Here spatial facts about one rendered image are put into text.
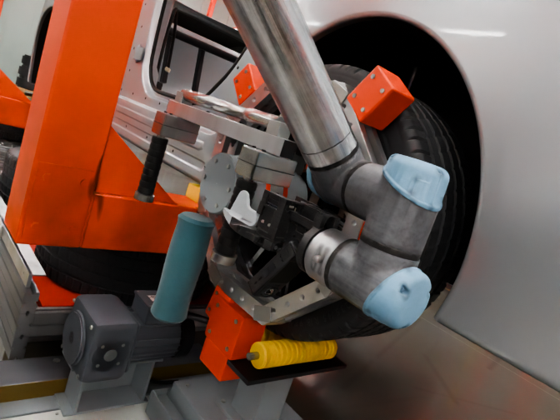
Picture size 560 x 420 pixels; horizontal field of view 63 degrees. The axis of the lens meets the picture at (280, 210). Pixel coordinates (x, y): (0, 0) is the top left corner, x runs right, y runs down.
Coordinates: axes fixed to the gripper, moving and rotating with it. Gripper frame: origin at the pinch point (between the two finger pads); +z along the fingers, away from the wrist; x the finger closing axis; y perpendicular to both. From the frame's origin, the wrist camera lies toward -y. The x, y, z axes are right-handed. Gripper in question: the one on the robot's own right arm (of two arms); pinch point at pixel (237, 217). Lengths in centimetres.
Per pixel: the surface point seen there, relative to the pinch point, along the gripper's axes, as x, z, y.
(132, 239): -14, 60, -27
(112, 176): -3, 62, -10
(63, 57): 16, 60, 16
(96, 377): -3, 39, -57
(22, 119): -22, 253, -26
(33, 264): 6, 78, -44
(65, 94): 13, 60, 8
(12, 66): -210, 1315, -39
